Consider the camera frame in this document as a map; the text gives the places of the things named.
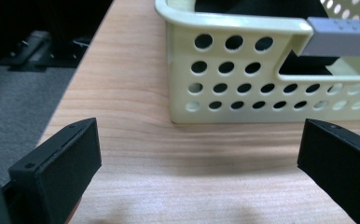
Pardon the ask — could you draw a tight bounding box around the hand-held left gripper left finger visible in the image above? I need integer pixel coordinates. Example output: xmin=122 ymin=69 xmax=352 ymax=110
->
xmin=1 ymin=117 xmax=103 ymax=224

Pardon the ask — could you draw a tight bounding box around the cream perforated plastic basket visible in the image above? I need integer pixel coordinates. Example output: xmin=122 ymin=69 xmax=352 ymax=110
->
xmin=154 ymin=0 xmax=360 ymax=124

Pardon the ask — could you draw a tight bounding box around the black metal stand base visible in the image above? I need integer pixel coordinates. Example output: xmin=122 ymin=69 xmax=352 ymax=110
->
xmin=0 ymin=30 xmax=92 ymax=70

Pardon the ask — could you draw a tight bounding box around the grey rectangular block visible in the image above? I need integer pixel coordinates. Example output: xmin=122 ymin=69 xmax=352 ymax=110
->
xmin=298 ymin=17 xmax=360 ymax=58

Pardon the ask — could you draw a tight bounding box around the black cloth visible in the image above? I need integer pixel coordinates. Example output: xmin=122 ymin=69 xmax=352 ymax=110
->
xmin=194 ymin=0 xmax=339 ymax=76

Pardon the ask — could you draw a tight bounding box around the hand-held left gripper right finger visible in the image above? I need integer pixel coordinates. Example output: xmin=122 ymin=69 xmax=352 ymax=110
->
xmin=297 ymin=118 xmax=360 ymax=224

